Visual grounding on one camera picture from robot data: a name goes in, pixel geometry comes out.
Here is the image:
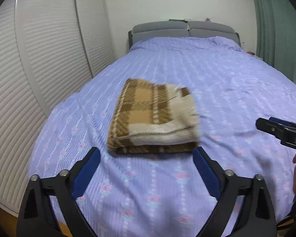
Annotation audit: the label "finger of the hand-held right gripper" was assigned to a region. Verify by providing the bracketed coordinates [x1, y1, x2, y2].
[270, 117, 296, 132]
[256, 118, 285, 139]

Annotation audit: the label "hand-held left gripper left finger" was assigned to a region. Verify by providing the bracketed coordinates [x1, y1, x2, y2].
[16, 147, 101, 237]

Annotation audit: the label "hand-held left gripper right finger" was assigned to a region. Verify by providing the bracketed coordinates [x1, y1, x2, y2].
[192, 146, 278, 237]

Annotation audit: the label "brown beige plaid cloth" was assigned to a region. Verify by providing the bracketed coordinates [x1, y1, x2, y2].
[107, 78, 201, 155]

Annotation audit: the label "purple floral striped bedsheet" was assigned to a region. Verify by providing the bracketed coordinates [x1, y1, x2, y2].
[31, 36, 296, 237]

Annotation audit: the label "white nightstand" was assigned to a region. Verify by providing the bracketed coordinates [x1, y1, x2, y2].
[247, 51, 265, 61]

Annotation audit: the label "green curtain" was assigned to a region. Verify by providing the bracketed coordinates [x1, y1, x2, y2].
[249, 0, 296, 94]

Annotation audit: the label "white louvered wardrobe doors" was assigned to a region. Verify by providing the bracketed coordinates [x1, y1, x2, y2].
[0, 0, 115, 216]

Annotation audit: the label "grey padded headboard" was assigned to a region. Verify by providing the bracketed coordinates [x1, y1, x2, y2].
[128, 20, 242, 53]

